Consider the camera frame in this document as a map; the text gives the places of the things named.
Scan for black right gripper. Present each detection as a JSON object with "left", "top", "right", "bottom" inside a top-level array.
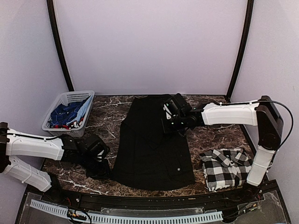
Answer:
[{"left": 161, "top": 114, "right": 187, "bottom": 134}]

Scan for black white plaid shirt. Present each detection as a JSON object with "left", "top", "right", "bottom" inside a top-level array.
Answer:
[{"left": 199, "top": 148, "right": 253, "bottom": 192}]

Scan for black long sleeve shirt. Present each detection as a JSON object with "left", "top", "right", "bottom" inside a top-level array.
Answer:
[{"left": 112, "top": 94, "right": 195, "bottom": 191}]

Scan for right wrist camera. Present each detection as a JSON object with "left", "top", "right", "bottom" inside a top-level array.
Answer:
[{"left": 163, "top": 103, "right": 174, "bottom": 119}]

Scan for grey plastic laundry basket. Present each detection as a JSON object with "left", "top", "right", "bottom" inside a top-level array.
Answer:
[{"left": 42, "top": 90, "right": 95, "bottom": 137}]

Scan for black frame post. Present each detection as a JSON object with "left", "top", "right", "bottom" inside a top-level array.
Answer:
[
  {"left": 46, "top": 0, "right": 75, "bottom": 91},
  {"left": 226, "top": 0, "right": 254, "bottom": 101}
]

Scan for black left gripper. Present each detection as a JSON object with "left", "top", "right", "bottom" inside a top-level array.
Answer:
[{"left": 78, "top": 153, "right": 113, "bottom": 180}]

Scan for black front rail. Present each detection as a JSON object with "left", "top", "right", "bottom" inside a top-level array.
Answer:
[{"left": 42, "top": 189, "right": 258, "bottom": 210}]

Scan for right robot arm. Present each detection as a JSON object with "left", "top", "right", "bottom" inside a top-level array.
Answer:
[{"left": 162, "top": 93, "right": 287, "bottom": 203}]

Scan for blue clothes in basket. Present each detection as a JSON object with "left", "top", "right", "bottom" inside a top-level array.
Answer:
[{"left": 48, "top": 96, "right": 92, "bottom": 130}]

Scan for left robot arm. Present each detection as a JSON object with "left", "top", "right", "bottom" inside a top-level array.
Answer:
[{"left": 0, "top": 122, "right": 110, "bottom": 203}]

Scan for left black frame post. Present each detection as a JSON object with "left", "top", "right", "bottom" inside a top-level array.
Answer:
[{"left": 46, "top": 0, "right": 75, "bottom": 91}]

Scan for white slotted cable duct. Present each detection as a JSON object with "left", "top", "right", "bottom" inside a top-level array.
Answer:
[{"left": 30, "top": 199, "right": 223, "bottom": 224}]

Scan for right black frame post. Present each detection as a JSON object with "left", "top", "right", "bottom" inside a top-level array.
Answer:
[{"left": 226, "top": 0, "right": 254, "bottom": 101}]

